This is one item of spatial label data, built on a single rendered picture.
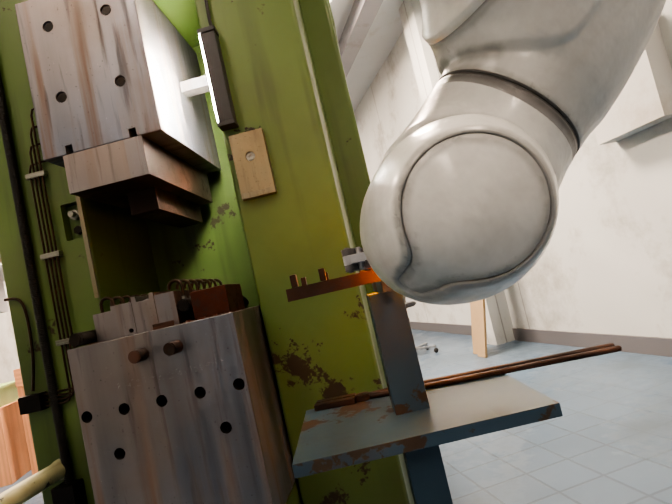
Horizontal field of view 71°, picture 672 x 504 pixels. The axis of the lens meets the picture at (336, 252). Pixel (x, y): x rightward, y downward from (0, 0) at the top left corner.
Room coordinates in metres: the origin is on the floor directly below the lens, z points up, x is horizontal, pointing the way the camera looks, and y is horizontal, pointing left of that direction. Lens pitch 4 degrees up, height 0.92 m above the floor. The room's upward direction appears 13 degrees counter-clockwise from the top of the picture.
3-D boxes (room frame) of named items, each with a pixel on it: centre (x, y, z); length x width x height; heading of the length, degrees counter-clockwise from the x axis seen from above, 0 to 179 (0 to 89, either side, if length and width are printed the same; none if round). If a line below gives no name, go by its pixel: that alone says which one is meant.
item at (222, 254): (1.60, 0.40, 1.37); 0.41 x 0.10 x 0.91; 86
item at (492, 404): (0.85, -0.07, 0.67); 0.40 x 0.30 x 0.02; 91
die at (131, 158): (1.28, 0.47, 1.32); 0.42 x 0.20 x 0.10; 176
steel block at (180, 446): (1.29, 0.41, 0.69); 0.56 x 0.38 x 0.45; 176
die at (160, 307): (1.28, 0.47, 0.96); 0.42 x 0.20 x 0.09; 176
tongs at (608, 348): (0.95, -0.19, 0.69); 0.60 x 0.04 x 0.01; 83
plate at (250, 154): (1.18, 0.16, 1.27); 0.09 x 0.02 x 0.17; 86
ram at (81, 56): (1.28, 0.42, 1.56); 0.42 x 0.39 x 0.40; 176
